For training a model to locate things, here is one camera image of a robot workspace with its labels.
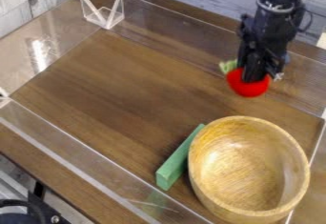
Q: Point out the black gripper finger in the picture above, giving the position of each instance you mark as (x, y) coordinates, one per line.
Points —
(261, 64)
(243, 60)

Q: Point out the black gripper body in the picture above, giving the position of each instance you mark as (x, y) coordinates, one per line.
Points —
(269, 30)

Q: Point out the red felt ball with leaf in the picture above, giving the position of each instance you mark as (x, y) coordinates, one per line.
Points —
(247, 89)

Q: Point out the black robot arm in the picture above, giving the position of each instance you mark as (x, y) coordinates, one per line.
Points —
(285, 5)

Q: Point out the wooden bowl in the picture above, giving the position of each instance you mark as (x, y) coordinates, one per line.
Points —
(249, 170)

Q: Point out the green rectangular block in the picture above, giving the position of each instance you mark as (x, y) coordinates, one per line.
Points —
(174, 166)

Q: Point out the clear acrylic back wall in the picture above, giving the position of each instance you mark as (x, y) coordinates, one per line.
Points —
(210, 47)

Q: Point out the clear acrylic wall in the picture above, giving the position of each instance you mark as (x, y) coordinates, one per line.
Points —
(210, 47)
(98, 186)
(39, 43)

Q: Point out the clear acrylic corner bracket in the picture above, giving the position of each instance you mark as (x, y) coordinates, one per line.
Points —
(105, 17)

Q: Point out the clear acrylic front wall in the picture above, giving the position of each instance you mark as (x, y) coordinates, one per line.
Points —
(98, 186)

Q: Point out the clear acrylic left wall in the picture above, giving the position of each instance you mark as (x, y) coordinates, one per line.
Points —
(39, 43)

